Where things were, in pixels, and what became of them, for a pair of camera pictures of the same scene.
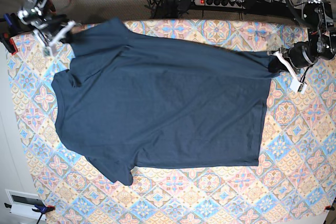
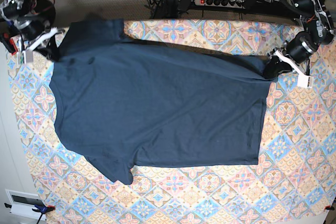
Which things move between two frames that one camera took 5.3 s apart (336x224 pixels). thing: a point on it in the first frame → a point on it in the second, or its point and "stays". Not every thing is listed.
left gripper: [52, 30] → [33, 32]
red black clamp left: [9, 43] stays
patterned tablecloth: [295, 182] stays
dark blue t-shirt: [128, 100] stays
